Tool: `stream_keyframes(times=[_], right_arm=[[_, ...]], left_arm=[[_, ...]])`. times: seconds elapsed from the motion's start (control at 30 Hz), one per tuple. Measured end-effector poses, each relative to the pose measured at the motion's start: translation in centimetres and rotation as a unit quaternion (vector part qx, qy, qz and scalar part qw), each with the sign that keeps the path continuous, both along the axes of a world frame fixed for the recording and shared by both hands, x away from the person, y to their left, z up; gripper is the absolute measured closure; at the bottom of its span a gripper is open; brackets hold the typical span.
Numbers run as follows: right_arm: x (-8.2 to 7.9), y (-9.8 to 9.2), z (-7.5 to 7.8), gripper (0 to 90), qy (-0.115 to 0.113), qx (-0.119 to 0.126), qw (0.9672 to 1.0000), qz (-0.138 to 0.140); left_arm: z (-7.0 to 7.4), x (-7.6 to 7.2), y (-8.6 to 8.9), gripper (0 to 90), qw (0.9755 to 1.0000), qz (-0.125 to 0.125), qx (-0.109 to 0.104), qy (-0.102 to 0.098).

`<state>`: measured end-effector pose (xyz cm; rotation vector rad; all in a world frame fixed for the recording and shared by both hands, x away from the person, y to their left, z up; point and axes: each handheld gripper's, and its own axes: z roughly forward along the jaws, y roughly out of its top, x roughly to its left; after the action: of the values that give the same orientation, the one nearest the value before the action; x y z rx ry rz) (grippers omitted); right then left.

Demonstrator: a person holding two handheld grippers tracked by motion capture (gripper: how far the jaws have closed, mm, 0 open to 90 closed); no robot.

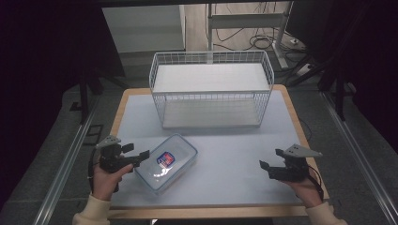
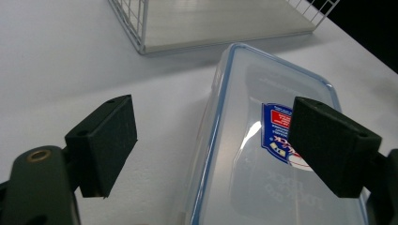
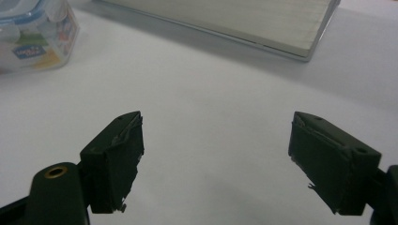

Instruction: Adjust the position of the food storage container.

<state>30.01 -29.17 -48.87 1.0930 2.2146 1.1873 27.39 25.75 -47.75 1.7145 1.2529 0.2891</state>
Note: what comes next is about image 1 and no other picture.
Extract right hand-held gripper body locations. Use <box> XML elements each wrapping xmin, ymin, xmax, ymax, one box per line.
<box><xmin>268</xmin><ymin>143</ymin><xmax>324</xmax><ymax>183</ymax></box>

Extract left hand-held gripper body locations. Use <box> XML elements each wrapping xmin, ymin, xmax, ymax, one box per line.
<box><xmin>95</xmin><ymin>135</ymin><xmax>141</xmax><ymax>174</ymax></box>

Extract clear plastic food container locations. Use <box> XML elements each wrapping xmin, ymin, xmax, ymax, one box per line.
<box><xmin>133</xmin><ymin>133</ymin><xmax>199</xmax><ymax>195</ymax></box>

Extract white wire basket rack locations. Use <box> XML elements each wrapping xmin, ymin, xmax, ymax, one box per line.
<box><xmin>148</xmin><ymin>50</ymin><xmax>275</xmax><ymax>129</ymax></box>

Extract person's left hand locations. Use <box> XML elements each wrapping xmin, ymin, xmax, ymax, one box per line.
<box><xmin>92</xmin><ymin>162</ymin><xmax>134</xmax><ymax>202</ymax></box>

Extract person's right hand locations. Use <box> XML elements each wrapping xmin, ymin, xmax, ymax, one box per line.
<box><xmin>281</xmin><ymin>165</ymin><xmax>324</xmax><ymax>209</ymax></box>

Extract black stand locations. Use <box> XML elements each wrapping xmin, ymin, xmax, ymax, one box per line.
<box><xmin>317</xmin><ymin>67</ymin><xmax>358</xmax><ymax>122</ymax></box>
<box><xmin>73</xmin><ymin>67</ymin><xmax>130</xmax><ymax>126</ymax></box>

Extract white power strip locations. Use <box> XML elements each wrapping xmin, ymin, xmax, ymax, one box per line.
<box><xmin>295</xmin><ymin>63</ymin><xmax>314</xmax><ymax>78</ymax></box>

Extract white cabinet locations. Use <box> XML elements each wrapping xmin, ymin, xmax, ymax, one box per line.
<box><xmin>101</xmin><ymin>4</ymin><xmax>187</xmax><ymax>54</ymax></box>

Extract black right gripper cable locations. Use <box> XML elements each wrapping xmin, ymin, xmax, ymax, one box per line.
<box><xmin>308</xmin><ymin>165</ymin><xmax>325</xmax><ymax>202</ymax></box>

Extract aluminium rail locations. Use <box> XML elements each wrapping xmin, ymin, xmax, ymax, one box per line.
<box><xmin>322</xmin><ymin>92</ymin><xmax>398</xmax><ymax>225</ymax></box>
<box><xmin>32</xmin><ymin>99</ymin><xmax>101</xmax><ymax>225</ymax></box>

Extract black floor cables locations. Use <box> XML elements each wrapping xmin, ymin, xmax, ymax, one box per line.
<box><xmin>212</xmin><ymin>27</ymin><xmax>306</xmax><ymax>64</ymax></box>

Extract white metal desk frame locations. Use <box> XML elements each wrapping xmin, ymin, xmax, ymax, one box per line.
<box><xmin>206</xmin><ymin>1</ymin><xmax>295</xmax><ymax>70</ymax></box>

